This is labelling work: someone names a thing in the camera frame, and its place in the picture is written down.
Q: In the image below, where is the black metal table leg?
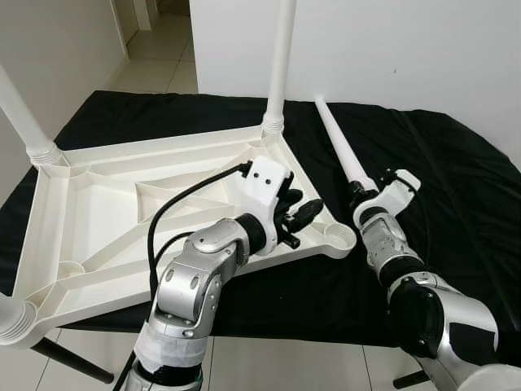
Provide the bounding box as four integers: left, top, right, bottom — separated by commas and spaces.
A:
393, 371, 430, 389
33, 338, 115, 384

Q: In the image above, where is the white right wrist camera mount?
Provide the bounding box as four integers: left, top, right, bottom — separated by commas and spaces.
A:
362, 169, 422, 217

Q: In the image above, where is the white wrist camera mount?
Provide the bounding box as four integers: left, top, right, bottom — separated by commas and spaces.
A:
240, 157, 294, 233
362, 169, 422, 217

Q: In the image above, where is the black table cloth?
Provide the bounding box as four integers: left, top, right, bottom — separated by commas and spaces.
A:
0, 90, 521, 367

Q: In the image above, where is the white door frame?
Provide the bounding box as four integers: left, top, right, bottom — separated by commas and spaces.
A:
114, 0, 160, 33

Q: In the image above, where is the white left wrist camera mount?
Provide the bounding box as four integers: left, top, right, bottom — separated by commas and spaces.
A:
240, 157, 294, 233

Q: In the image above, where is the white plastic table top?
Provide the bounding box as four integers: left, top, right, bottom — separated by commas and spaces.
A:
0, 122, 359, 351

